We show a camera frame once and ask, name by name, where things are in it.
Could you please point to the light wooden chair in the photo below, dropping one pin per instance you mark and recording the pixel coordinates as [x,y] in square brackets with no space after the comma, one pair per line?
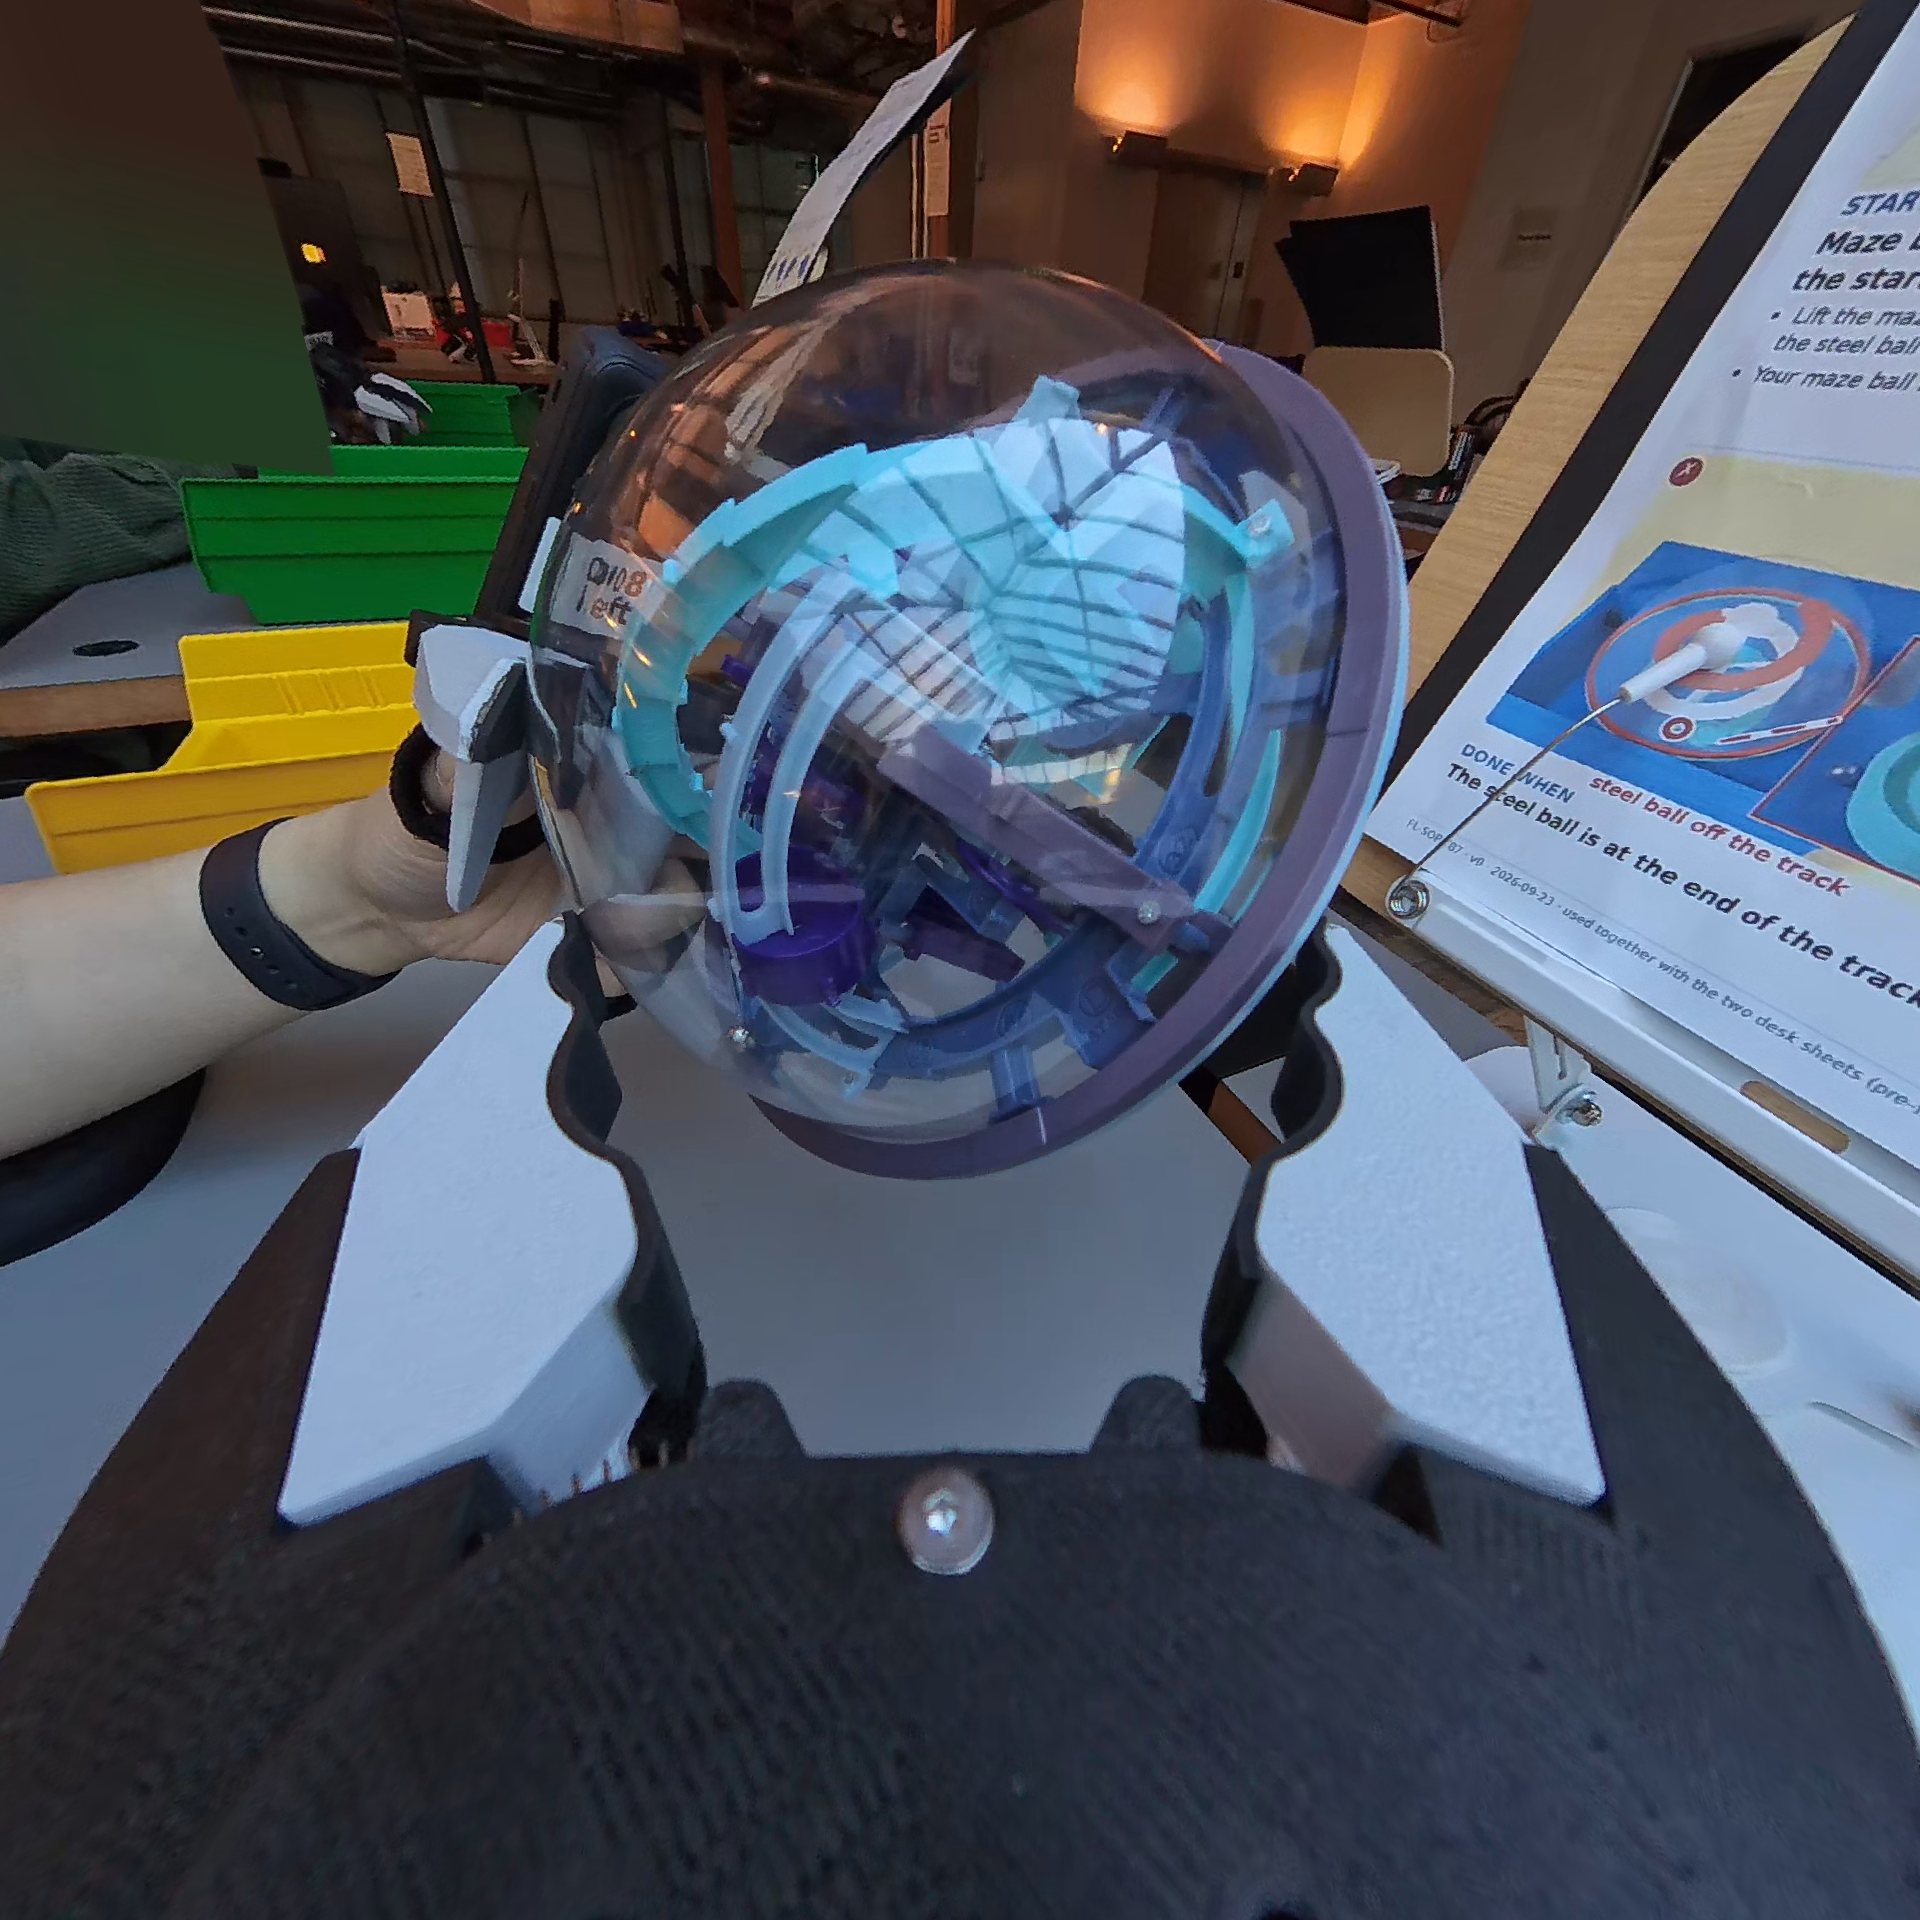
[1378,408]

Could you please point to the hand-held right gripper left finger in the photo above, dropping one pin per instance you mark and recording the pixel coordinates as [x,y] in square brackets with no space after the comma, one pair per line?
[454,1274]

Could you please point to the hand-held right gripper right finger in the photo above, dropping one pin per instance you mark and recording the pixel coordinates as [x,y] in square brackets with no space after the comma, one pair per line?
[1428,1274]

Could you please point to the wooden easel board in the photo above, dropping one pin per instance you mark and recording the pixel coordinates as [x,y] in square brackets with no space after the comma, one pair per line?
[1565,437]

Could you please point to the person's left forearm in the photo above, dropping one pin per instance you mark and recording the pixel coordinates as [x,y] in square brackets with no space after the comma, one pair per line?
[98,989]

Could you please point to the person's left hand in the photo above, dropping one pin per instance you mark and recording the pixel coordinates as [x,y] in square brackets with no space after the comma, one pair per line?
[364,888]

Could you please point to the black panel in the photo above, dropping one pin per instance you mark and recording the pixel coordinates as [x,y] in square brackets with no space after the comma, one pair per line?
[1371,281]

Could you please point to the large green plastic bin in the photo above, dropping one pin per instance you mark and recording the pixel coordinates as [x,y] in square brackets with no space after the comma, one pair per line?
[364,551]

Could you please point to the yellow plastic bin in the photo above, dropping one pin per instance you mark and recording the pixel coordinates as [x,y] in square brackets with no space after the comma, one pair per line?
[257,745]

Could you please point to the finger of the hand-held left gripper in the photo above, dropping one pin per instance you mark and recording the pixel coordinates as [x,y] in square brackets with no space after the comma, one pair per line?
[480,816]

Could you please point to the wall lamp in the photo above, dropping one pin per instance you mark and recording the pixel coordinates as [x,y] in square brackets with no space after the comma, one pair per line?
[1314,178]
[1141,141]

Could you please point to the printed instruction sheet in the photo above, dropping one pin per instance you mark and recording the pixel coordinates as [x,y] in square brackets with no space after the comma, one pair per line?
[1727,599]

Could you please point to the dark green cloth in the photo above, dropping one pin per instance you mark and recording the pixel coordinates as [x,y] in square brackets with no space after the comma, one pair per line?
[75,523]

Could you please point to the small green plastic bin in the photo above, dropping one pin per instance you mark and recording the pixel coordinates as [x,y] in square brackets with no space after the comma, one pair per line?
[480,416]

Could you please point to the black and white device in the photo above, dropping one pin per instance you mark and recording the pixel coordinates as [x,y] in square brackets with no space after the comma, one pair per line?
[375,392]

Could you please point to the black wrist band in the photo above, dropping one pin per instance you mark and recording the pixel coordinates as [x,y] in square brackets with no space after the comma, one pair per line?
[269,927]

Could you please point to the white easel base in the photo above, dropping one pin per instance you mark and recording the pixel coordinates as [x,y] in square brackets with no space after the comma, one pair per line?
[1727,1352]

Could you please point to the clear plastic maze ball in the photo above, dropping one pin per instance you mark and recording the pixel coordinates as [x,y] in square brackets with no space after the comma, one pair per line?
[973,709]

